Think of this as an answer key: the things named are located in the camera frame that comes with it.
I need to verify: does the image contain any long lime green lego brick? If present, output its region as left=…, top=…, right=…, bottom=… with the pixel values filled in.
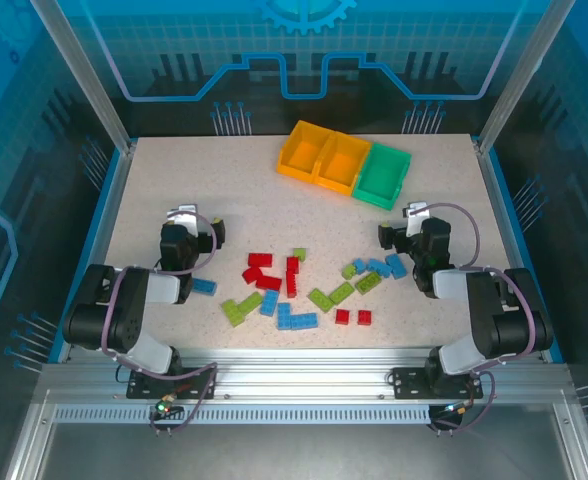
left=237, top=291, right=264, bottom=316
left=221, top=298, right=245, bottom=329
left=354, top=272, right=381, bottom=294
left=328, top=281, right=355, bottom=304
left=308, top=288, right=335, bottom=312

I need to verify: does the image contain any green plastic bin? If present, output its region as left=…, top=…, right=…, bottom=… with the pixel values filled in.
left=352, top=143, right=413, bottom=211

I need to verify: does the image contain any yellow plastic bin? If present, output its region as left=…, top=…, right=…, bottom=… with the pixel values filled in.
left=313, top=132, right=374, bottom=199
left=276, top=119, right=336, bottom=182

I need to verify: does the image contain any left connector with green light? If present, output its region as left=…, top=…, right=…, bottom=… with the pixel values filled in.
left=153, top=393, right=184, bottom=420

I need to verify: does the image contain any right connector with yellow plug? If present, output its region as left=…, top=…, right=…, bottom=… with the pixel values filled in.
left=431, top=402, right=477, bottom=417

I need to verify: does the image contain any grey metal bottom tray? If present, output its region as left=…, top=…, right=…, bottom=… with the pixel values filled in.
left=3, top=387, right=588, bottom=480

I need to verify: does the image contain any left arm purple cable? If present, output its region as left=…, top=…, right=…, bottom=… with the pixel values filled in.
left=102, top=209, right=220, bottom=434

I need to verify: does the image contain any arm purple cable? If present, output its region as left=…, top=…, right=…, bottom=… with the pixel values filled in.
left=406, top=202, right=535, bottom=433
left=102, top=209, right=220, bottom=434

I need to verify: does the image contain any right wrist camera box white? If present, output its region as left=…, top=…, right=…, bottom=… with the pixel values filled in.
left=402, top=201, right=428, bottom=239

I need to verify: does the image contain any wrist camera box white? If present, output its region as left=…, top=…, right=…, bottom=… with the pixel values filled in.
left=402, top=201, right=428, bottom=239
left=166, top=203, right=200, bottom=236

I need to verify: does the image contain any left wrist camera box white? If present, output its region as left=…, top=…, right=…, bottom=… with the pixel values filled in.
left=166, top=203, right=200, bottom=236

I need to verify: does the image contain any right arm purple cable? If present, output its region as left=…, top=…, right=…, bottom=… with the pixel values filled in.
left=406, top=202, right=535, bottom=433

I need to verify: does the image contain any aluminium side rail blue trim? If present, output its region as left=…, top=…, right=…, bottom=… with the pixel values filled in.
left=473, top=134, right=568, bottom=365
left=47, top=142, right=138, bottom=365

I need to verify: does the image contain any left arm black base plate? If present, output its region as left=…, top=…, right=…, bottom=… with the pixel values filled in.
left=126, top=366, right=219, bottom=400

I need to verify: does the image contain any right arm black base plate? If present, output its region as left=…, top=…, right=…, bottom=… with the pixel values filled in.
left=391, top=366, right=485, bottom=400

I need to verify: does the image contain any aluminium front rail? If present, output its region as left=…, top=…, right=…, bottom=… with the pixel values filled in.
left=38, top=347, right=573, bottom=407

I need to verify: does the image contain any slotted grey cable duct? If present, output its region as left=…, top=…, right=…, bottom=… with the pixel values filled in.
left=52, top=405, right=434, bottom=425

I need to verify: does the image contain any aluminium frame post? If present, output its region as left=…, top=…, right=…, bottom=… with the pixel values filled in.
left=476, top=0, right=578, bottom=156
left=29, top=0, right=138, bottom=154

